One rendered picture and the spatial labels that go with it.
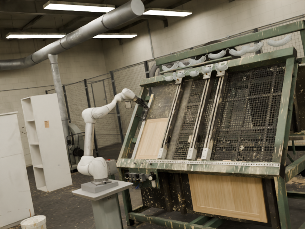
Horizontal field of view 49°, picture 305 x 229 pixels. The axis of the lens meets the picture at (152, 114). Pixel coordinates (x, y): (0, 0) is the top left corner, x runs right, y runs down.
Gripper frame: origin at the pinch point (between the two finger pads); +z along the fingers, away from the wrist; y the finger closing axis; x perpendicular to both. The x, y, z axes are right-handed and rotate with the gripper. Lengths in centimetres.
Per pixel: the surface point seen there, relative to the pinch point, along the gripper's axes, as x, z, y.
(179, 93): -43.7, 9.6, 18.9
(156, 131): -18.7, 13.9, -31.4
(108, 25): 216, 20, 222
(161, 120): -21.2, 13.6, -15.8
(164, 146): -44, 10, -54
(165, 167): -53, 11, -79
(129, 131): 30.5, 10.5, -29.4
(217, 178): -104, 40, -78
